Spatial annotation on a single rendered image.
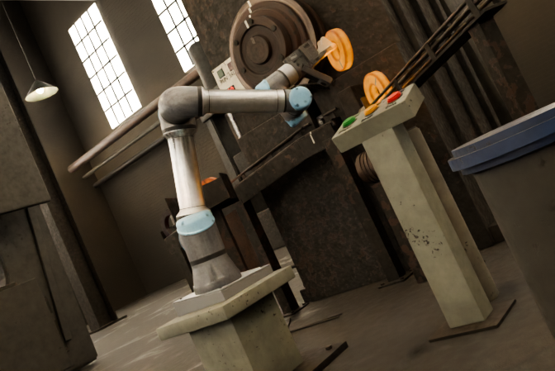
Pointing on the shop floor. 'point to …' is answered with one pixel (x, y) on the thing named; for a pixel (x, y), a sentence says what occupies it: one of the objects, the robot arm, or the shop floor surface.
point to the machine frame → (291, 197)
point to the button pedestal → (423, 216)
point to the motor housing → (365, 170)
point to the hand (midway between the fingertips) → (336, 45)
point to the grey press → (34, 239)
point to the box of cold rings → (29, 331)
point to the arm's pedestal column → (258, 343)
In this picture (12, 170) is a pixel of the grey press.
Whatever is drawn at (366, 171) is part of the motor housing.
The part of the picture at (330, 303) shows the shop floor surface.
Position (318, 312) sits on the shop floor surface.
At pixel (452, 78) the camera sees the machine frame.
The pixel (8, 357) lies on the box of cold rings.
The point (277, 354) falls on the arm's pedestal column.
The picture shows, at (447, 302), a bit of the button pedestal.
